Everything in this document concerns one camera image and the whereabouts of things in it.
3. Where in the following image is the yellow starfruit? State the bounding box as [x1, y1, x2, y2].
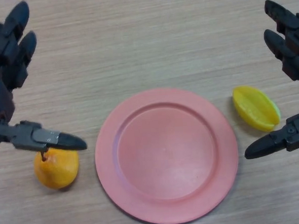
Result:
[231, 83, 282, 134]

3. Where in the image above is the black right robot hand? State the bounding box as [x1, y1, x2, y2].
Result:
[235, 0, 299, 160]

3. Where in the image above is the yellow orange pear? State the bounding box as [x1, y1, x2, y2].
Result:
[32, 146, 81, 192]

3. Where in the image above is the pink round plate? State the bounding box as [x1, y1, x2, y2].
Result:
[90, 84, 242, 222]

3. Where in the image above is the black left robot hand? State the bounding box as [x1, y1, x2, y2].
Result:
[0, 0, 88, 156]

